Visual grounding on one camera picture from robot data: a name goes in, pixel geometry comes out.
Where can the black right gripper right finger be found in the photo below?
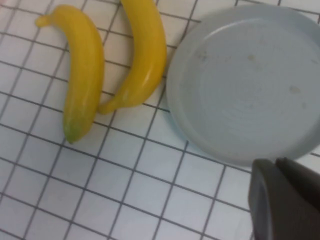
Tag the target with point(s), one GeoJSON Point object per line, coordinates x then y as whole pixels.
{"type": "Point", "coordinates": [300, 177]}

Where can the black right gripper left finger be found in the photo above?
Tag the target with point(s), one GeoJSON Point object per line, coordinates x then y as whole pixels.
{"type": "Point", "coordinates": [275, 205]}

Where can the yellow banana with green tip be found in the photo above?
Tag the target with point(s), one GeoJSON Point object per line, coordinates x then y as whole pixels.
{"type": "Point", "coordinates": [85, 75]}
{"type": "Point", "coordinates": [147, 55]}

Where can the grey round plate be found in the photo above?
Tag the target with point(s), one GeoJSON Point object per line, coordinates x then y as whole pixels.
{"type": "Point", "coordinates": [240, 95]}

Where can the white grid tablecloth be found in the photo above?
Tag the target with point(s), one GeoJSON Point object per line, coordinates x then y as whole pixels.
{"type": "Point", "coordinates": [125, 187]}

